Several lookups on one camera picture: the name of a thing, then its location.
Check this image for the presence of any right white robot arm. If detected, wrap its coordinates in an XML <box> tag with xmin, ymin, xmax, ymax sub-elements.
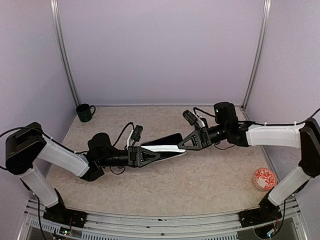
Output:
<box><xmin>178</xmin><ymin>101</ymin><xmax>320</xmax><ymax>222</ymax></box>

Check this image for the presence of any right aluminium frame post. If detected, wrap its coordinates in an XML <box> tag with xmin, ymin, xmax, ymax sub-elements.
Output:
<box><xmin>241</xmin><ymin>0</ymin><xmax>272</xmax><ymax>111</ymax></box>

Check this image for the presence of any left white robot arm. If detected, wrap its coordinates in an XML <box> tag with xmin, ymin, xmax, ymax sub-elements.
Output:
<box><xmin>1</xmin><ymin>122</ymin><xmax>160</xmax><ymax>223</ymax></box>

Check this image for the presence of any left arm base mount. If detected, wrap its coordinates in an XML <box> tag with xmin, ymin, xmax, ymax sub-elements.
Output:
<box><xmin>43</xmin><ymin>188</ymin><xmax>88</xmax><ymax>229</ymax></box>

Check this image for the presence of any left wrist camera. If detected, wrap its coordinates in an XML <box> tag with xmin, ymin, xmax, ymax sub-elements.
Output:
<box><xmin>126</xmin><ymin>125</ymin><xmax>144</xmax><ymax>148</ymax></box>

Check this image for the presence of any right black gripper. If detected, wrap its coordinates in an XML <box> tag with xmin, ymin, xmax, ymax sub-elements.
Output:
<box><xmin>178</xmin><ymin>122</ymin><xmax>229</xmax><ymax>150</ymax></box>

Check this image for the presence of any dark green mug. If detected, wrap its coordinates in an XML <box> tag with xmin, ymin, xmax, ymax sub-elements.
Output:
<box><xmin>76</xmin><ymin>103</ymin><xmax>96</xmax><ymax>123</ymax></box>

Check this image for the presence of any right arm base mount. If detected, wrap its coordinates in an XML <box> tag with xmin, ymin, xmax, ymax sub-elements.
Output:
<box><xmin>238</xmin><ymin>193</ymin><xmax>283</xmax><ymax>228</ymax></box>

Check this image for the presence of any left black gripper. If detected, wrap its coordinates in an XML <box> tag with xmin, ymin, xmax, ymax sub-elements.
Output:
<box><xmin>98</xmin><ymin>146</ymin><xmax>161</xmax><ymax>168</ymax></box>

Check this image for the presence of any clear camera-cutout phone case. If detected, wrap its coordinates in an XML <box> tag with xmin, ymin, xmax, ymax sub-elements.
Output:
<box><xmin>140</xmin><ymin>145</ymin><xmax>186</xmax><ymax>162</ymax></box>

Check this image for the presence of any aluminium frame post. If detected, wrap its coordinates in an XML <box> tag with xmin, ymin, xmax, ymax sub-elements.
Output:
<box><xmin>49</xmin><ymin>0</ymin><xmax>81</xmax><ymax>107</ymax></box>
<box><xmin>241</xmin><ymin>0</ymin><xmax>272</xmax><ymax>111</ymax></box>

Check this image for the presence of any red white patterned bowl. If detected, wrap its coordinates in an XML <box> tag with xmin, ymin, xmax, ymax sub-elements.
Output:
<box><xmin>253</xmin><ymin>167</ymin><xmax>278</xmax><ymax>191</ymax></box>

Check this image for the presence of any teal-edged smartphone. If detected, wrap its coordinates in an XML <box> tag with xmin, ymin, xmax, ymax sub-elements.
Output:
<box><xmin>140</xmin><ymin>133</ymin><xmax>186</xmax><ymax>161</ymax></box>

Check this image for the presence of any left aluminium frame post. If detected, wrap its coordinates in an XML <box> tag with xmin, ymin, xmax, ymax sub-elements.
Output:
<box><xmin>49</xmin><ymin>0</ymin><xmax>81</xmax><ymax>107</ymax></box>

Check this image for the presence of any front aluminium rail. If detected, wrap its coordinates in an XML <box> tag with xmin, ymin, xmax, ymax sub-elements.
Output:
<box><xmin>14</xmin><ymin>199</ymin><xmax>308</xmax><ymax>240</ymax></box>

